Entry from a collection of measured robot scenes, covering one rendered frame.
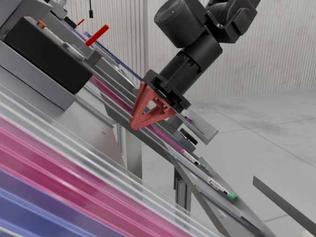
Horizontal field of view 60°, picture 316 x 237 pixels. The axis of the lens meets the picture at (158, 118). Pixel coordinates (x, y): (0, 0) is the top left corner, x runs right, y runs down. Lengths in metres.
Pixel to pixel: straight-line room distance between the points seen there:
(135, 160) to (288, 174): 0.55
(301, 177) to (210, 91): 3.03
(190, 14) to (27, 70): 0.27
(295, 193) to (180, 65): 0.64
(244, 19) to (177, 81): 0.15
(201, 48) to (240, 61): 3.68
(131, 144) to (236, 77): 3.26
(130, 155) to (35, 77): 0.80
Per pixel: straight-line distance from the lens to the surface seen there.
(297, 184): 1.02
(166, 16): 0.44
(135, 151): 1.04
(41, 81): 0.27
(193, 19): 0.45
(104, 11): 3.34
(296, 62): 4.84
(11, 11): 0.28
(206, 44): 0.47
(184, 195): 0.88
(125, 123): 0.69
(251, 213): 0.62
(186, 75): 0.46
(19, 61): 0.27
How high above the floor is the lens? 1.11
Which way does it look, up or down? 20 degrees down
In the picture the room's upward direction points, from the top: straight up
